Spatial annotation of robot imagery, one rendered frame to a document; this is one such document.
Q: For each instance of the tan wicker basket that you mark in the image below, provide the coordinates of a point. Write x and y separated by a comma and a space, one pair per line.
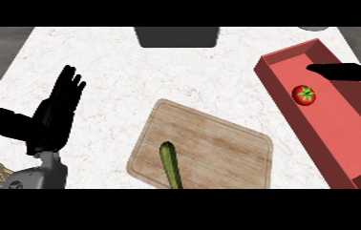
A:
5, 175

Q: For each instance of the green cucumber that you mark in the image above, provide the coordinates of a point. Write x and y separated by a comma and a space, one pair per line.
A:
171, 163

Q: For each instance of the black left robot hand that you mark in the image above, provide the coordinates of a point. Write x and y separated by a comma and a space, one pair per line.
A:
54, 122

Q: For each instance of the grey round object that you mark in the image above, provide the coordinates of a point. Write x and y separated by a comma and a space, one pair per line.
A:
314, 28

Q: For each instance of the red cardboard box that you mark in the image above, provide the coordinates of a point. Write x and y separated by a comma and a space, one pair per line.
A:
329, 129

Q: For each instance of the dark grey appliance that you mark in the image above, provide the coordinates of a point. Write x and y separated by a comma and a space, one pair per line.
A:
178, 36

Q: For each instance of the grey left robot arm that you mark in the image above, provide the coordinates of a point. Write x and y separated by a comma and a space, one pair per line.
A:
45, 175

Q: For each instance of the red tomato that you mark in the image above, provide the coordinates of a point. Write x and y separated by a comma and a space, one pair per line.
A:
304, 95

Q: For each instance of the wooden cutting board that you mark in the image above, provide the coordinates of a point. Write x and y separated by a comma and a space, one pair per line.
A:
217, 144

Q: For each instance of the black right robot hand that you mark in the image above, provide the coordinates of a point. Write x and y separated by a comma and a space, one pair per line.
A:
341, 71

